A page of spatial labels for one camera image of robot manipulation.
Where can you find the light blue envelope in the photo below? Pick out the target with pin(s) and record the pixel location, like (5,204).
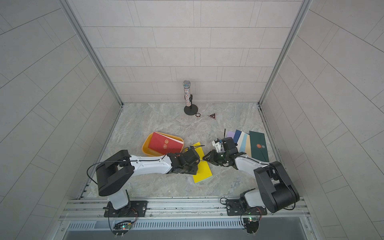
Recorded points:
(242,142)

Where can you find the right circuit board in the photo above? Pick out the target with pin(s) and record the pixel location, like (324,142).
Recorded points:
(251,225)

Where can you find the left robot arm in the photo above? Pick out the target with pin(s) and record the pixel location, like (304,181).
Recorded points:
(113,173)

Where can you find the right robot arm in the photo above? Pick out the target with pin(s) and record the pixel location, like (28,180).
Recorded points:
(275,191)

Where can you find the purple envelope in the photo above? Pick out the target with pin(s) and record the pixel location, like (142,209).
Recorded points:
(230,134)

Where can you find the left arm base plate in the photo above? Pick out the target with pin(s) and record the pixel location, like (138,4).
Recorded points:
(135,209)

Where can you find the tan envelope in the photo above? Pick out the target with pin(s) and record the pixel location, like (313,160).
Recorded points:
(248,150)

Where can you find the yellow storage tray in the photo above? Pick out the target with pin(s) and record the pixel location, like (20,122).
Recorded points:
(151,153)

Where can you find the left circuit board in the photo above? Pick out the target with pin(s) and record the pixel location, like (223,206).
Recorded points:
(122,228)

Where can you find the circuit board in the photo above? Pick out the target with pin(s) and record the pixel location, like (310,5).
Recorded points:
(122,228)
(251,225)

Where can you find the white envelope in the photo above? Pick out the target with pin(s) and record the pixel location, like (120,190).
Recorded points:
(241,145)

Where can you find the aluminium mounting rail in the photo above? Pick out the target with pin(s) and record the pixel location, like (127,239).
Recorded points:
(157,208)

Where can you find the dark green envelope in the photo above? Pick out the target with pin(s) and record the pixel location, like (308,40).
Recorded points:
(259,149)

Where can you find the navy blue envelope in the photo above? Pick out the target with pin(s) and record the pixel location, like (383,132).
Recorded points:
(237,136)

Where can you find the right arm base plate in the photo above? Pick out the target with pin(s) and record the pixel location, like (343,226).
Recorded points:
(236,208)

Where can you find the yellow envelope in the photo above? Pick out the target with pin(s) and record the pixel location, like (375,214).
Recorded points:
(204,171)

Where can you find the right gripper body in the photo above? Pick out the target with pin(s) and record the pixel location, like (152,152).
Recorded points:
(219,158)

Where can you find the red envelope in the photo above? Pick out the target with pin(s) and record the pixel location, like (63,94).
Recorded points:
(164,144)

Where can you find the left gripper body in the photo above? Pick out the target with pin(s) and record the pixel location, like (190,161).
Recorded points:
(190,169)

